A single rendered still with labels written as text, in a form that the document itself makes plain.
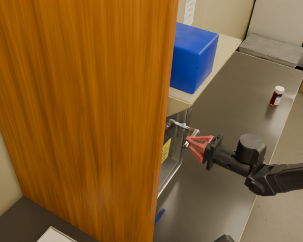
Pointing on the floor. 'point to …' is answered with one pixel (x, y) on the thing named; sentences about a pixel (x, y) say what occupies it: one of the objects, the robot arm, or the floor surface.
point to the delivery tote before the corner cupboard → (271, 50)
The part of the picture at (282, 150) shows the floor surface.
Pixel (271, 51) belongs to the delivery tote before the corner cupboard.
